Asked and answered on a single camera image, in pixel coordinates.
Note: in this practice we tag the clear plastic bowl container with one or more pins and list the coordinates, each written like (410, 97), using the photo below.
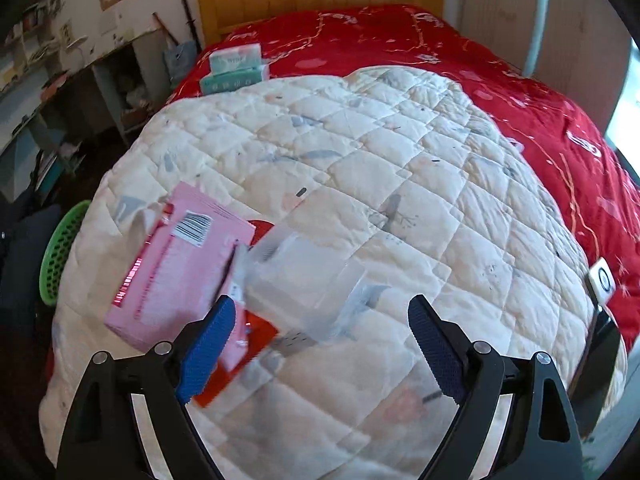
(298, 285)

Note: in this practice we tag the red bed cover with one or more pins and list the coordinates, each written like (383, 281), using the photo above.
(500, 75)

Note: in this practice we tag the white desk shelf unit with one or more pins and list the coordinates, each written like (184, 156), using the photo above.
(57, 95)

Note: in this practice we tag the pink snack packet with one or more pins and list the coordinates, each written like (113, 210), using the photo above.
(179, 270)

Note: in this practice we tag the white quilted blanket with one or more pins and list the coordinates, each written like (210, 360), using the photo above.
(363, 406)

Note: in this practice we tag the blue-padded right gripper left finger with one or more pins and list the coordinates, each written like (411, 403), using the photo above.
(101, 437)

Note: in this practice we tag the teal tissue pack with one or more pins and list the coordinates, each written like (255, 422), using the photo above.
(226, 82)

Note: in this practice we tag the black phone on bed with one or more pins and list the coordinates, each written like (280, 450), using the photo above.
(589, 387)

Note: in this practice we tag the white tissue pack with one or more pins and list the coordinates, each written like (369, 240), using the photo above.
(231, 59)

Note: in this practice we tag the dark blue chair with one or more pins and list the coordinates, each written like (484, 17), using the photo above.
(21, 268)

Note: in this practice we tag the blue paper bag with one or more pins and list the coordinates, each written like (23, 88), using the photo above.
(179, 61)

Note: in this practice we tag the green mesh trash basket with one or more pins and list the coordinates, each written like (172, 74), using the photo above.
(58, 251)

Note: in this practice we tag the white wardrobe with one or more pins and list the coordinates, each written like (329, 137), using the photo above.
(580, 48)

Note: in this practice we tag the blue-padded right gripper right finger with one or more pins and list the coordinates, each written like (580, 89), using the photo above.
(540, 439)

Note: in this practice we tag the orange snack wrapper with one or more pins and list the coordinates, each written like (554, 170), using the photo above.
(251, 333)

